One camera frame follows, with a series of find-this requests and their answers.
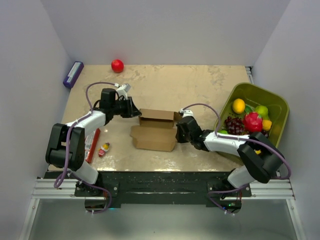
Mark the green toy pear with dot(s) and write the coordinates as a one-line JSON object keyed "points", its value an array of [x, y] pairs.
{"points": [[262, 111]]}

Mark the bright green toy vegetable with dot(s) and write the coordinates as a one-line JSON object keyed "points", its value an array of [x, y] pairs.
{"points": [[224, 132]]}

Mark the pink dragon fruit toy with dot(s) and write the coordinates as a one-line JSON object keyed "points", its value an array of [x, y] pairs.
{"points": [[252, 122]]}

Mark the red apple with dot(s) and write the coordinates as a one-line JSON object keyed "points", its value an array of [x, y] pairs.
{"points": [[117, 66]]}

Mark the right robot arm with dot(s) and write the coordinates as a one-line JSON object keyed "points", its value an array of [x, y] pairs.
{"points": [[261, 159]]}

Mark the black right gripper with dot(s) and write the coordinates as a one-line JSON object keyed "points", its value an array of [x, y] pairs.
{"points": [[178, 137]]}

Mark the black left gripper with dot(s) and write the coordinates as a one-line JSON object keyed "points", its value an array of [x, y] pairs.
{"points": [[131, 110]]}

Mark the olive green plastic basket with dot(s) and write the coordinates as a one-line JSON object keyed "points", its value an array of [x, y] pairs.
{"points": [[251, 109]]}

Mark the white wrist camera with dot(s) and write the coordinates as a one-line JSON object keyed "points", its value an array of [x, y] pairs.
{"points": [[185, 113], [122, 91]]}

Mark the red rectangular packet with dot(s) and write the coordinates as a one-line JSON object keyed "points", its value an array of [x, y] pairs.
{"points": [[90, 145]]}

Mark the brown cardboard box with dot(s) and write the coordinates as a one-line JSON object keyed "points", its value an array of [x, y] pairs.
{"points": [[156, 130]]}

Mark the yellow toy lemon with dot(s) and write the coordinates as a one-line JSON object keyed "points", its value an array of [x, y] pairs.
{"points": [[266, 125]]}

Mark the orange toy fruit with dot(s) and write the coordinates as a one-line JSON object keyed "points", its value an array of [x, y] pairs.
{"points": [[238, 106]]}

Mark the small colourful toy figure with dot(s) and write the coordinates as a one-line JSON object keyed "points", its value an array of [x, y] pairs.
{"points": [[103, 149]]}

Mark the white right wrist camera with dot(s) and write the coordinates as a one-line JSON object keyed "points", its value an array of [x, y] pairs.
{"points": [[185, 113]]}

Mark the purple rectangular box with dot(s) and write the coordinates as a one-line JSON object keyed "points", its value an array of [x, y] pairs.
{"points": [[73, 74]]}

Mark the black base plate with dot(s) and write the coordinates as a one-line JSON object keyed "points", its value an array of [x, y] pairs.
{"points": [[160, 188]]}

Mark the dark red toy grapes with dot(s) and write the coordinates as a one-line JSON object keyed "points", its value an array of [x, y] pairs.
{"points": [[235, 126]]}

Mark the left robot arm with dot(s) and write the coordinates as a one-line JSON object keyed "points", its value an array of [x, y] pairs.
{"points": [[66, 145]]}

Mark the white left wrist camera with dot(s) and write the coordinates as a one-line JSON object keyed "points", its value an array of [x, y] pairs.
{"points": [[122, 91]]}

